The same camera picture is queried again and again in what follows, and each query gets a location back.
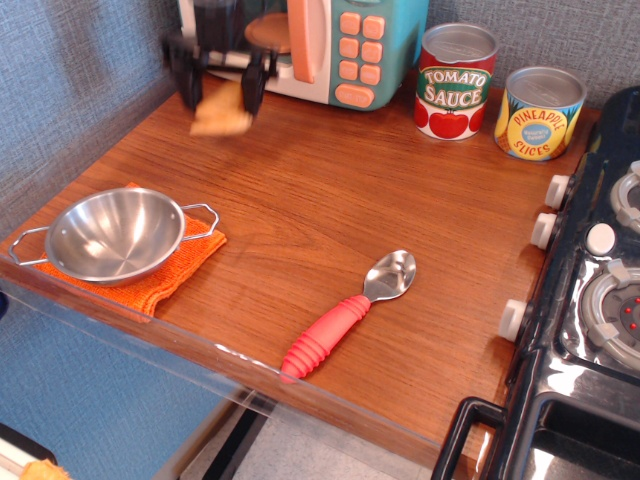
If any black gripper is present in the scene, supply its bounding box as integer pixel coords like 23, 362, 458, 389
161, 1, 279, 116

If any toy chicken wing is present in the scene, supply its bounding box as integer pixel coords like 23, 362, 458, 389
190, 81, 253, 137

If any toy microwave teal and pink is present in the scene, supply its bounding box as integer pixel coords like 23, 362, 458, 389
205, 1, 429, 111

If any tomato sauce can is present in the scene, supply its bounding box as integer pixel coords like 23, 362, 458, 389
414, 23, 498, 141

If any orange cloth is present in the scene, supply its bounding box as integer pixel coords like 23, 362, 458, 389
36, 229, 226, 316

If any pineapple slices can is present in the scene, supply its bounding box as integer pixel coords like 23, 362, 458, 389
494, 66, 587, 162

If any clear acrylic edge barrier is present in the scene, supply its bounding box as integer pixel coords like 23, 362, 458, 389
1, 257, 439, 471

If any white stove knob rear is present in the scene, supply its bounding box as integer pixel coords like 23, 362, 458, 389
545, 175, 571, 210

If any white stove knob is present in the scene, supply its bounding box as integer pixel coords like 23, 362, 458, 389
530, 213, 557, 250
545, 175, 571, 210
498, 299, 528, 343

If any white stove knob middle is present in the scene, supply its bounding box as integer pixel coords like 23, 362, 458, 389
530, 213, 557, 250

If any white stove knob front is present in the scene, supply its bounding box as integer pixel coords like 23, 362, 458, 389
498, 299, 528, 343

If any orange object bottom left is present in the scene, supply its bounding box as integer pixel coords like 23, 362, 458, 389
19, 459, 71, 480

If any black toy stove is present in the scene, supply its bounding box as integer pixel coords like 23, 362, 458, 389
432, 87, 639, 479

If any silver pot with handles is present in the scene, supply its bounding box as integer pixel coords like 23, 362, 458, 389
8, 187, 220, 287

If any red-handled metal spoon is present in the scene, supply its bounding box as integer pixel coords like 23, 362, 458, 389
280, 250, 417, 383

